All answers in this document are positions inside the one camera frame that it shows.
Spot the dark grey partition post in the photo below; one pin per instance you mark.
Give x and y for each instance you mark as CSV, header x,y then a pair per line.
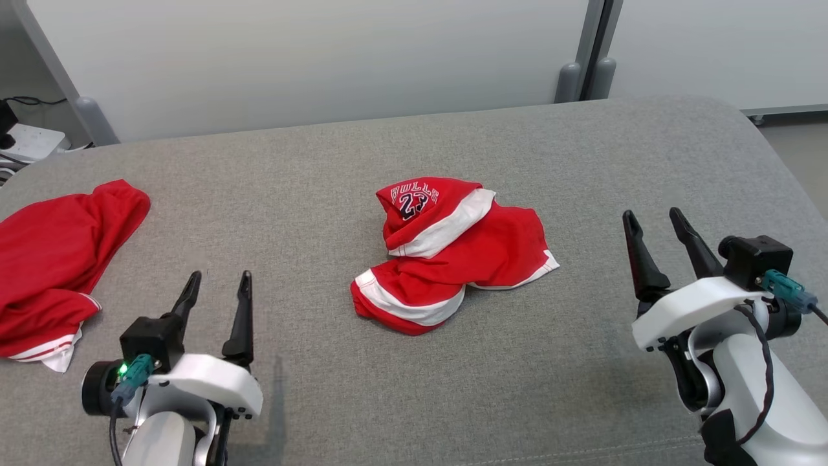
x,y
601,77

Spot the red Bulls 23 jersey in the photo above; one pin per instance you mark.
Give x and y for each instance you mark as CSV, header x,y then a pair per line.
x,y
58,259

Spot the narrow white partition panel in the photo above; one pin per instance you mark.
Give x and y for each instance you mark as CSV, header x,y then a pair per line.
x,y
711,45

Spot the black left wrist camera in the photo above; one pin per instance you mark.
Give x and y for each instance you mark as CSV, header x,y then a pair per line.
x,y
152,336

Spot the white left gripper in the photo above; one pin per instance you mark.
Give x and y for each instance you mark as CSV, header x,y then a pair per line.
x,y
213,382

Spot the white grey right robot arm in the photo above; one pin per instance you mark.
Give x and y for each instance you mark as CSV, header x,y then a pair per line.
x,y
789,401

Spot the grey partition base rail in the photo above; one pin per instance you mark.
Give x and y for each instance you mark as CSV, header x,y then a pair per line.
x,y
789,113

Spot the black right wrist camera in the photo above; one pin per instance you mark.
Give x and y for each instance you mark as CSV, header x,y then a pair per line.
x,y
760,259

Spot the wide white partition panel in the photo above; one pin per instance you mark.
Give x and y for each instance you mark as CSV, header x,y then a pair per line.
x,y
323,58

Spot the red shorts with white stripes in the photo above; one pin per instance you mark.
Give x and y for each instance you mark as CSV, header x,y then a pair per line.
x,y
498,252

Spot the black power adapter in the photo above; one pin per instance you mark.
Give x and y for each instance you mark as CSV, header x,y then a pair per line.
x,y
6,120

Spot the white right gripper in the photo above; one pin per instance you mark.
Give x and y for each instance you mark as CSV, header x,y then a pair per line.
x,y
692,307

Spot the teal right camera connector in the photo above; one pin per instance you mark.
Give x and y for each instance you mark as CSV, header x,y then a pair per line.
x,y
786,288

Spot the teal left camera connector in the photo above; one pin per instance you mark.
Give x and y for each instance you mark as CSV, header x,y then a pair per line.
x,y
132,375

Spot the teal camera connector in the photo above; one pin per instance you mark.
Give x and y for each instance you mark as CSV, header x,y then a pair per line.
x,y
786,288
132,375

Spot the slanted grey partition post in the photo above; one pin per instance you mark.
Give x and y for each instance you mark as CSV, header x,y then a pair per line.
x,y
97,123

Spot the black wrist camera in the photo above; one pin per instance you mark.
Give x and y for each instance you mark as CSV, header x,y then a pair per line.
x,y
760,259
152,336

